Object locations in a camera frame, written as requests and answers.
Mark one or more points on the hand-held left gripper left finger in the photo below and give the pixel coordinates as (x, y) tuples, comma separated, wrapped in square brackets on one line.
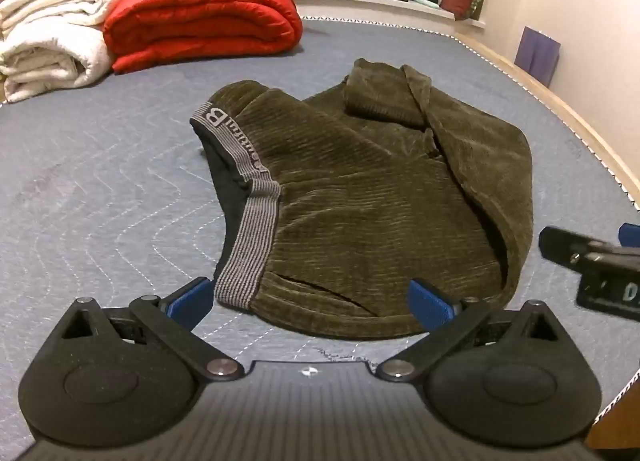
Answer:
[(192, 300)]

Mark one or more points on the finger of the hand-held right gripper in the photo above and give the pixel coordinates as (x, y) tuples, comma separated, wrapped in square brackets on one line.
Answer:
[(631, 235), (562, 245)]

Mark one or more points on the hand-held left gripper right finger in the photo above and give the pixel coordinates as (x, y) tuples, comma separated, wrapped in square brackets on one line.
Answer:
[(427, 305)]

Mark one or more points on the purple rolled yoga mat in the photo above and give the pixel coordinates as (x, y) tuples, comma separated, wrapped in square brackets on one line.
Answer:
[(537, 53)]

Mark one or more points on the red folded comforter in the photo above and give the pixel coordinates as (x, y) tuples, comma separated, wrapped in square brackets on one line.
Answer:
[(200, 16)]

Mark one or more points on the white folded fleece blanket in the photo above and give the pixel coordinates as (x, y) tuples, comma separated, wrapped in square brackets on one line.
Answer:
[(50, 36)]

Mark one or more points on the white window ledge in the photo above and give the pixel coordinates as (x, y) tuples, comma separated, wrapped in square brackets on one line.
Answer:
[(360, 3)]

